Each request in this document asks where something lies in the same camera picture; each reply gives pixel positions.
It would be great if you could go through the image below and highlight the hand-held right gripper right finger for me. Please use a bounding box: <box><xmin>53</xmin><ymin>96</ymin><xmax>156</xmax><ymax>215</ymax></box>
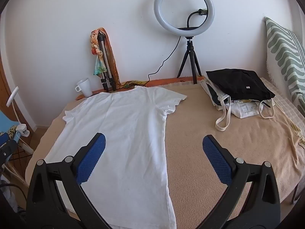
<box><xmin>202</xmin><ymin>135</ymin><xmax>281</xmax><ymax>229</ymax></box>

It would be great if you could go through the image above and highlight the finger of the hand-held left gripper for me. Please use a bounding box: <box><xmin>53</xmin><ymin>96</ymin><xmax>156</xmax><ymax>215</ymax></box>
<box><xmin>0</xmin><ymin>132</ymin><xmax>18</xmax><ymax>165</ymax></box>

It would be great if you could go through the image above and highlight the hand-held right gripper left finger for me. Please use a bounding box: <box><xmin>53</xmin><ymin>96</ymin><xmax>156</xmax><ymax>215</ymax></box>
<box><xmin>26</xmin><ymin>133</ymin><xmax>112</xmax><ymax>229</ymax></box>

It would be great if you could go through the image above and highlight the white t-shirt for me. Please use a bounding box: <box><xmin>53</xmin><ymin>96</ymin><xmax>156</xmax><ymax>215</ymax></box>
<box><xmin>44</xmin><ymin>85</ymin><xmax>188</xmax><ymax>229</ymax></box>

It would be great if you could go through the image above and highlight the blue chair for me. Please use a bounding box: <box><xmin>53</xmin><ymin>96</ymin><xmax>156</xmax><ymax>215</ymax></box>
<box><xmin>0</xmin><ymin>118</ymin><xmax>19</xmax><ymax>148</ymax></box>

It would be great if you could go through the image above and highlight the white clip lamp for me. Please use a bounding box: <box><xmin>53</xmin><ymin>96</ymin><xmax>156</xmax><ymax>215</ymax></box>
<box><xmin>6</xmin><ymin>86</ymin><xmax>30</xmax><ymax>137</ymax></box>

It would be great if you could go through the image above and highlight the white tote bag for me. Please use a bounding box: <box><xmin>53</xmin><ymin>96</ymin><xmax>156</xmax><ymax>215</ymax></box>
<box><xmin>215</xmin><ymin>95</ymin><xmax>277</xmax><ymax>131</ymax></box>

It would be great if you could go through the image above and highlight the white mug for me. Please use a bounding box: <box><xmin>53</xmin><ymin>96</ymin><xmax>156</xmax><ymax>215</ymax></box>
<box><xmin>75</xmin><ymin>78</ymin><xmax>93</xmax><ymax>97</ymax></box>

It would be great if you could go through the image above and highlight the black folded garment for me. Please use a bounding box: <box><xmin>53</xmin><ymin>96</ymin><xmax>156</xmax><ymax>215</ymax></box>
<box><xmin>205</xmin><ymin>69</ymin><xmax>275</xmax><ymax>101</ymax></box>

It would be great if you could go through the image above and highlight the cream checked throw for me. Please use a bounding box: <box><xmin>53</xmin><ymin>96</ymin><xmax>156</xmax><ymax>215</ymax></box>
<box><xmin>260</xmin><ymin>77</ymin><xmax>305</xmax><ymax>146</ymax></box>

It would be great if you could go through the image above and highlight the orange wooden ledge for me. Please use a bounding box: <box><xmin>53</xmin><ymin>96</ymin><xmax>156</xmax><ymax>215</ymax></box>
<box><xmin>76</xmin><ymin>76</ymin><xmax>205</xmax><ymax>101</ymax></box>

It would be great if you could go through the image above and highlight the folded grey tripod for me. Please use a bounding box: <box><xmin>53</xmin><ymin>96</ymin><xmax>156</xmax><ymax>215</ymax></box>
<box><xmin>96</xmin><ymin>34</ymin><xmax>116</xmax><ymax>92</ymax></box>

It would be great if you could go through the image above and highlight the black mini tripod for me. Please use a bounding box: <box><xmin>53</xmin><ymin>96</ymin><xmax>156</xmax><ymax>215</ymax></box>
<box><xmin>177</xmin><ymin>36</ymin><xmax>202</xmax><ymax>84</ymax></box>

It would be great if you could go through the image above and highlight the green patterned pillow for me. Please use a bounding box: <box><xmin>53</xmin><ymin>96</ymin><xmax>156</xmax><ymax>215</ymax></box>
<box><xmin>265</xmin><ymin>17</ymin><xmax>305</xmax><ymax>117</ymax></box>

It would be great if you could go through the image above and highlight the black gooseneck phone holder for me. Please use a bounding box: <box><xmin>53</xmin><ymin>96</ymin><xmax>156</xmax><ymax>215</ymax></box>
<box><xmin>177</xmin><ymin>9</ymin><xmax>208</xmax><ymax>31</ymax></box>

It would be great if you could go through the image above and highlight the black ring light cable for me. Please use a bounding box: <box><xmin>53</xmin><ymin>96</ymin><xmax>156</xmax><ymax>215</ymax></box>
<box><xmin>143</xmin><ymin>37</ymin><xmax>181</xmax><ymax>86</ymax></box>

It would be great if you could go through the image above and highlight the white ring light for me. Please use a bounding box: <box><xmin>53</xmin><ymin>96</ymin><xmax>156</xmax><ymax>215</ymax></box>
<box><xmin>154</xmin><ymin>0</ymin><xmax>215</xmax><ymax>37</ymax></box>

